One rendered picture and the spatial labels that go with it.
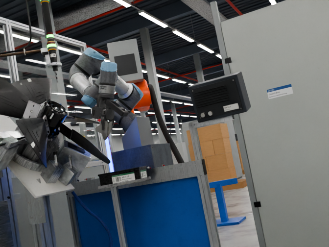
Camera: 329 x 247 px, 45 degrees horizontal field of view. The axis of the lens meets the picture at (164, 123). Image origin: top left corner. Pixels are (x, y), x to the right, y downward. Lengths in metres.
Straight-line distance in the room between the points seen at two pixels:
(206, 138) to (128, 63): 4.40
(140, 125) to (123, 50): 3.60
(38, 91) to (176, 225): 0.99
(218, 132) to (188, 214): 7.66
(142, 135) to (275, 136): 1.33
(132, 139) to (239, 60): 1.42
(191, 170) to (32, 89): 0.91
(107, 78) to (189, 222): 0.85
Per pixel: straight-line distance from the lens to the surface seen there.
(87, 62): 2.32
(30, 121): 1.74
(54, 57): 2.11
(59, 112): 1.93
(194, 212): 2.12
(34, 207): 1.96
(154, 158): 2.39
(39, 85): 2.19
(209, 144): 9.80
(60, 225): 2.99
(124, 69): 5.94
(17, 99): 1.94
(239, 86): 1.95
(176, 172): 2.10
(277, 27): 3.51
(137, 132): 2.47
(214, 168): 9.81
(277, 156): 3.42
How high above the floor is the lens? 0.87
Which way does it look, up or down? 6 degrees up
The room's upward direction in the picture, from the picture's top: 11 degrees counter-clockwise
